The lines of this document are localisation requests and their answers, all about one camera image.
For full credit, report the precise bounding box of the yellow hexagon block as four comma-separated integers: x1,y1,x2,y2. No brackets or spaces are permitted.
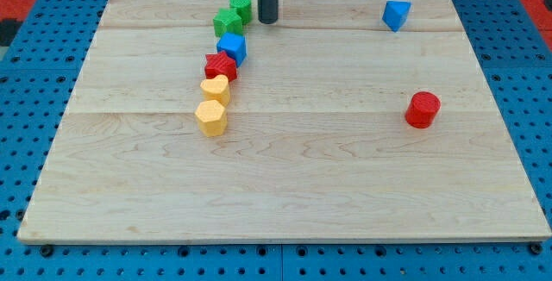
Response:
194,100,228,137

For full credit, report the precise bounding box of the blue triangle block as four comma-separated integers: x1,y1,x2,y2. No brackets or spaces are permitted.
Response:
382,0,411,32

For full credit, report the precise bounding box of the yellow heart block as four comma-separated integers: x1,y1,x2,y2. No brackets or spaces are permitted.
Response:
200,74,231,107

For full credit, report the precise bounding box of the red star block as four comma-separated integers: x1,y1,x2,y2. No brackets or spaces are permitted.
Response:
204,51,237,82

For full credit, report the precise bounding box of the wooden board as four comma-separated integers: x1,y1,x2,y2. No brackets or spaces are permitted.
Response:
17,0,551,245

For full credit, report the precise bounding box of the blue cube block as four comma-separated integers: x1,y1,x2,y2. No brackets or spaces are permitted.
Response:
216,32,247,67

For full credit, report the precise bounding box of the green star block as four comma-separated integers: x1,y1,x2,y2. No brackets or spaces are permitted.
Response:
212,9,243,37

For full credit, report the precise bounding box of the green cylinder block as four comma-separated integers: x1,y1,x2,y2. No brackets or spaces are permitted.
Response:
229,0,253,25

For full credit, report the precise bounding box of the red cylinder block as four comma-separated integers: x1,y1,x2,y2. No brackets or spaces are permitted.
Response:
405,91,441,128

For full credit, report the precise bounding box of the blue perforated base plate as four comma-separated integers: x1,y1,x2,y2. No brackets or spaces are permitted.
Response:
1,0,551,280

